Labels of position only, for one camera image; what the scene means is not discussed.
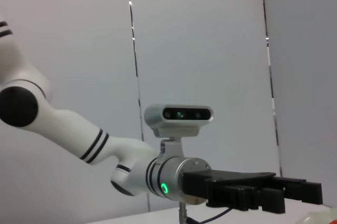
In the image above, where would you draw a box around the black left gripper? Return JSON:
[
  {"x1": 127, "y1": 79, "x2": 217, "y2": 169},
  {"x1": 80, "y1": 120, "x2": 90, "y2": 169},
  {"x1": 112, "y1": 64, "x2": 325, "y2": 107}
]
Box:
[{"x1": 183, "y1": 170, "x2": 324, "y2": 215}]

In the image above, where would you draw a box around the left arm connector cable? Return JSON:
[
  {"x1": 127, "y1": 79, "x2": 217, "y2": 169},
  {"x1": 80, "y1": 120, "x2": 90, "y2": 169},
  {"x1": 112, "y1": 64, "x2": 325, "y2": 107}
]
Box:
[{"x1": 177, "y1": 201, "x2": 234, "y2": 224}]

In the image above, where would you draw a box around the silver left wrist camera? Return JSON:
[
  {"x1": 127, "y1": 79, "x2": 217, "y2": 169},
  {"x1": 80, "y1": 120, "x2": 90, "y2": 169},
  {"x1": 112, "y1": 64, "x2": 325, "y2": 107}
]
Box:
[{"x1": 144, "y1": 103, "x2": 215, "y2": 160}]

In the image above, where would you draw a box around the translucent wavy fruit plate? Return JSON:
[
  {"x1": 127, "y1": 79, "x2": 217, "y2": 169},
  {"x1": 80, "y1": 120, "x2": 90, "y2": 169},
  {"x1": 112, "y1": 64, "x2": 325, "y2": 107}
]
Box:
[{"x1": 294, "y1": 206, "x2": 337, "y2": 224}]

